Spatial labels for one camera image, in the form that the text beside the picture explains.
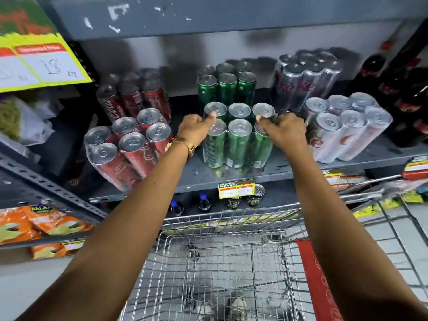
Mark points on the person's left hand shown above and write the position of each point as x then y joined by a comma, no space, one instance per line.
192,129

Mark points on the person's right hand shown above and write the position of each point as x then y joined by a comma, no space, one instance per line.
287,132

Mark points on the person's left thumb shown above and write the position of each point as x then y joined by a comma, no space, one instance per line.
209,118

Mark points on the person's right thumb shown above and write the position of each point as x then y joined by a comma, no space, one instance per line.
265,121

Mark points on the pack of green cans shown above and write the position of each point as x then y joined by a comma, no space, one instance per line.
227,86
238,143

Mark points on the person's left forearm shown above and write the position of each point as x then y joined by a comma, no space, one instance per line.
110,237

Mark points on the person's right forearm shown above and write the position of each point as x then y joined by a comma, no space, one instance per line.
344,244

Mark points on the wrapped pack of silver cans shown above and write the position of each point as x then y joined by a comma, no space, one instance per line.
301,81
351,130

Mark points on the grey metal shelf rack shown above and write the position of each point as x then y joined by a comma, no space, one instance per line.
207,173

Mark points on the yellow shelf price tag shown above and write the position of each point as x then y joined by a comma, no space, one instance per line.
236,189

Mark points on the black drink can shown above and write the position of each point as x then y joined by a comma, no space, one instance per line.
233,202
256,196

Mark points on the wrapped pack of red cans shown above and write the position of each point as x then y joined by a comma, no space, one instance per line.
133,96
127,153

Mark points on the blue capped dark bottle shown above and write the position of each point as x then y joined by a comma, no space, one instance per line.
204,202
176,207

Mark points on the white and red shelf label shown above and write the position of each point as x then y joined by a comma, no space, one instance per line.
341,179

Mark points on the row of dark soda bottles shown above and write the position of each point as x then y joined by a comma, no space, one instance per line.
401,96

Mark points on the red cart seat flap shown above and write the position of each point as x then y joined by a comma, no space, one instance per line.
317,280

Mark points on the large yellow price sign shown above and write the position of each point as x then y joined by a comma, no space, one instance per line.
36,60

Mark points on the clear plastic bags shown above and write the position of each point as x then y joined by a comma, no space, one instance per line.
26,120

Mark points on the orange snack packet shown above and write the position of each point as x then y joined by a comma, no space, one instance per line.
40,223
50,250

